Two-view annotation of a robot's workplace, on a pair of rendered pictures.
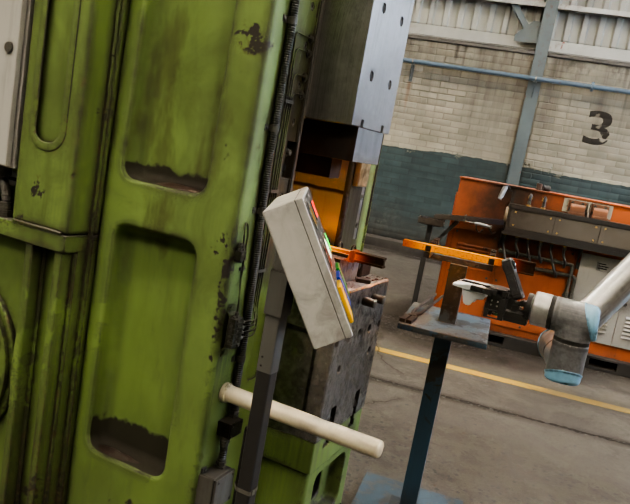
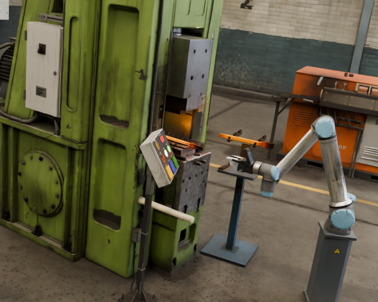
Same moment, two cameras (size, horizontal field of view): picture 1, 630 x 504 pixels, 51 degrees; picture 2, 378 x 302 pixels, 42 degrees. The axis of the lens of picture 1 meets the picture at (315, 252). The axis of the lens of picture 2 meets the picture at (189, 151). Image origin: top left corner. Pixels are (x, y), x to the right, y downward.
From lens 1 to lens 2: 1.74 m
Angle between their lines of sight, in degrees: 11
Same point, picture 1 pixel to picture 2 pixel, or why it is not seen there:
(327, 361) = (180, 187)
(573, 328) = (266, 175)
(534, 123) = (371, 17)
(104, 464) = (99, 226)
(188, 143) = (122, 108)
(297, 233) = (150, 153)
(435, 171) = (305, 51)
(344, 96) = (180, 87)
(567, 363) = (265, 189)
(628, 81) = not seen: outside the picture
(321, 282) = (159, 167)
